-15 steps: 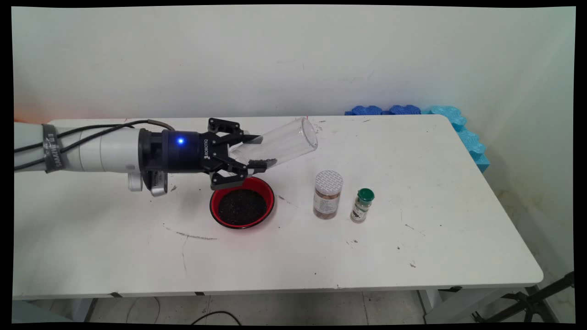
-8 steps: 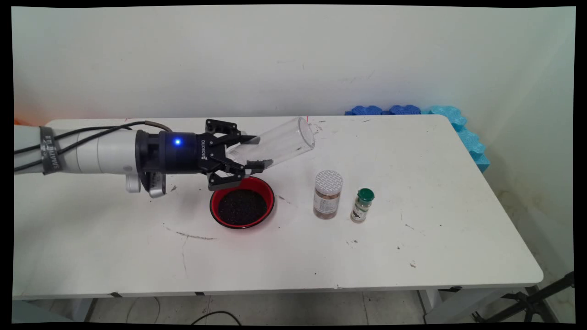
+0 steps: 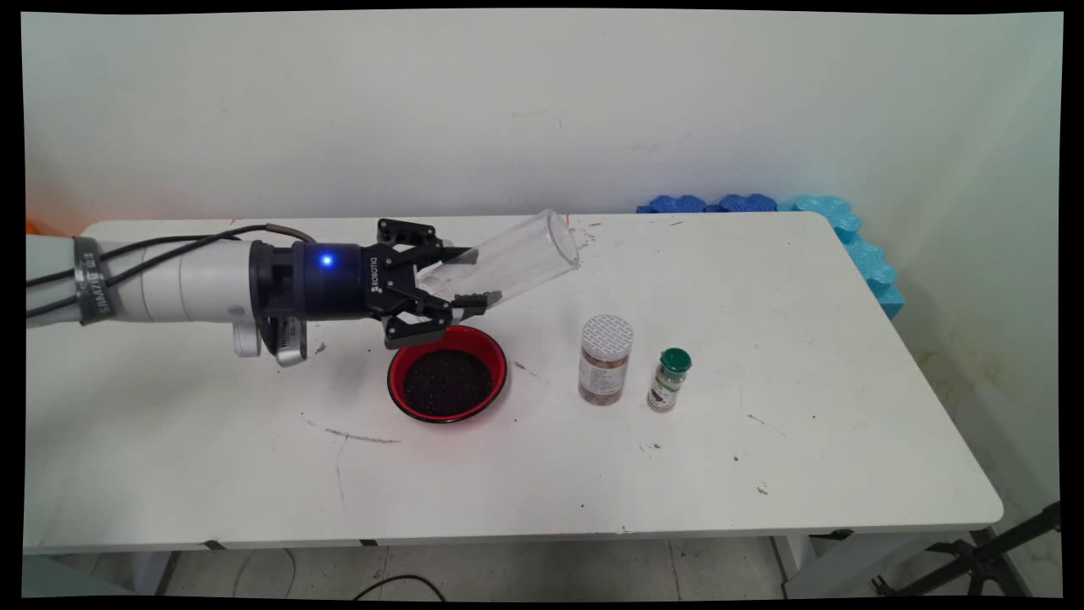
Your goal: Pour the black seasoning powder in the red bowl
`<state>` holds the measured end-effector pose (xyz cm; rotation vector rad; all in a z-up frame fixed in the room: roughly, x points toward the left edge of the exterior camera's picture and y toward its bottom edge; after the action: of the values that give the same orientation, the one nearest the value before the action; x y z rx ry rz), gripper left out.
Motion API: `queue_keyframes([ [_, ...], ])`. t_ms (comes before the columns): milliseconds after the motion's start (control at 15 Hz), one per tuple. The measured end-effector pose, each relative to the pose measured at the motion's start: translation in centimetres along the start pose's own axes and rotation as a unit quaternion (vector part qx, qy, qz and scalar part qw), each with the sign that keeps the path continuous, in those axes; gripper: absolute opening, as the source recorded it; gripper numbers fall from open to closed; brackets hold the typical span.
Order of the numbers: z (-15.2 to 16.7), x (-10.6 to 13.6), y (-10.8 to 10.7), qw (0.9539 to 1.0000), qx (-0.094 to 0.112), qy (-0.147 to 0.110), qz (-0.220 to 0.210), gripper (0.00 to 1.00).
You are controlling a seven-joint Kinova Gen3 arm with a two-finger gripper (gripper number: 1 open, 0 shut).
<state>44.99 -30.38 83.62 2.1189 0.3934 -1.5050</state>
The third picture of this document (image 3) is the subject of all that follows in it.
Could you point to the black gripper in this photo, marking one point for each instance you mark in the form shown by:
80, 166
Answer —
330, 284

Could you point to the clear plastic jar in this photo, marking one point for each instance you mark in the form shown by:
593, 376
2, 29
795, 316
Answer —
525, 254

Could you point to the black seeds heap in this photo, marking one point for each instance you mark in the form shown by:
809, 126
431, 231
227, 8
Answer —
447, 385

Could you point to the red bowl black rim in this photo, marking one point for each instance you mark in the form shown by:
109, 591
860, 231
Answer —
495, 364

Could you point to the spice jar white patterned lid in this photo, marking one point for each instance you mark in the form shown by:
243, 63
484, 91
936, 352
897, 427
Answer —
605, 339

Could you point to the dark blue foam piece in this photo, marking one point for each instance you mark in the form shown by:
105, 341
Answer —
673, 204
747, 203

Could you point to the small spice bottle green cap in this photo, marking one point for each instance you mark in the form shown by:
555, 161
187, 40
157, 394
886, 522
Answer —
675, 362

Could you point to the grey table leg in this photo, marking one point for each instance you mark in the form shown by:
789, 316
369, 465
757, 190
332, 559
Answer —
161, 572

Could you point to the light blue foam piece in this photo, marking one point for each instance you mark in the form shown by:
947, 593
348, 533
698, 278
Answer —
864, 254

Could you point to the black tripod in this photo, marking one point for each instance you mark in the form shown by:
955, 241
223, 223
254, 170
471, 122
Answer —
982, 559

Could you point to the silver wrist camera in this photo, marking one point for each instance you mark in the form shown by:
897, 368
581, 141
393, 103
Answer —
286, 343

